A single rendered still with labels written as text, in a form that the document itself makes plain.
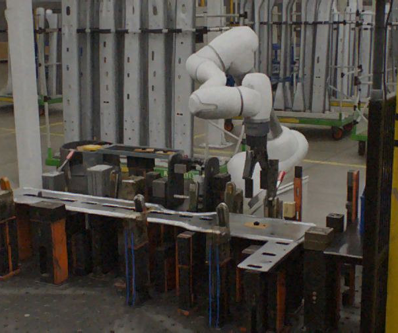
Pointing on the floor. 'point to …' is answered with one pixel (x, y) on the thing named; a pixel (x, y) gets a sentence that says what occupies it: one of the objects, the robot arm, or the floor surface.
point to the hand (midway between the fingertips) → (256, 190)
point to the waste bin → (72, 175)
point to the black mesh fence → (369, 303)
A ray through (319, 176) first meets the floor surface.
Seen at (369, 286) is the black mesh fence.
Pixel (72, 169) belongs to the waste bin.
